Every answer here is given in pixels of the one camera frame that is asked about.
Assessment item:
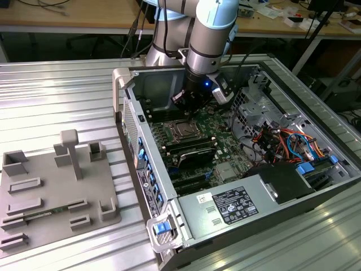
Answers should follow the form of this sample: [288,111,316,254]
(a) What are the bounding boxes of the metal socket cover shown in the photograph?
[165,120,204,141]

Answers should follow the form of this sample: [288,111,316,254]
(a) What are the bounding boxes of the grey plastic parts rack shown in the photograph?
[0,129,122,252]

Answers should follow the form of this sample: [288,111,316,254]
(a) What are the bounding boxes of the green motherboard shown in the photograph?
[145,104,254,195]

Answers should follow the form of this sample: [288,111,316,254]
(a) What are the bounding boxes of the blue data wire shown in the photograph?
[287,132,316,162]

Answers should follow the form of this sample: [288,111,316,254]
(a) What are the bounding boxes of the grey metal disk bay cage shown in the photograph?
[230,86,284,142]

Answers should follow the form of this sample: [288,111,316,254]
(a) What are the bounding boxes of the black plastic shroud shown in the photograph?
[244,163,316,206]

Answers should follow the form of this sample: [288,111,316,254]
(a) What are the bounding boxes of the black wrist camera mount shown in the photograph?
[171,89,187,107]

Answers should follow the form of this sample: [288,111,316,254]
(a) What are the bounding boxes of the black graphics card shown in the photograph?
[177,148,218,170]

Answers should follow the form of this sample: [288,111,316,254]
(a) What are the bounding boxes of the CPU socket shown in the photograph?
[162,118,209,143]

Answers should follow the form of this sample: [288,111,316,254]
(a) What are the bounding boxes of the silver CPU chip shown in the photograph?
[176,125,195,136]

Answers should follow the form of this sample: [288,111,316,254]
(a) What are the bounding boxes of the grey power supply unit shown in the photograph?
[176,174,283,241]

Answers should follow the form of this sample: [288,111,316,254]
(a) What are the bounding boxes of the small white box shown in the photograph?
[284,16,311,30]

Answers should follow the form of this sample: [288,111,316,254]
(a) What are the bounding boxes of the grey open PC case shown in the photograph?
[112,60,361,270]

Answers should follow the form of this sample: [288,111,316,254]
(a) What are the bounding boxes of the orange flat wire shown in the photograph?
[307,139,327,159]

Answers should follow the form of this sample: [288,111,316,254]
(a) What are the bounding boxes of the green RAM stick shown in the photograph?
[24,204,70,220]

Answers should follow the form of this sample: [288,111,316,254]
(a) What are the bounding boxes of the wooden desk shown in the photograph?
[0,0,361,39]

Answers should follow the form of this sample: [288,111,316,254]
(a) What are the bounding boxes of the black office chair base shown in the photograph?
[66,33,122,54]

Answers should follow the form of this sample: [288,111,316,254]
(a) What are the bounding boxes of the thin metal locking lever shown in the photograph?
[176,132,205,142]
[166,118,195,126]

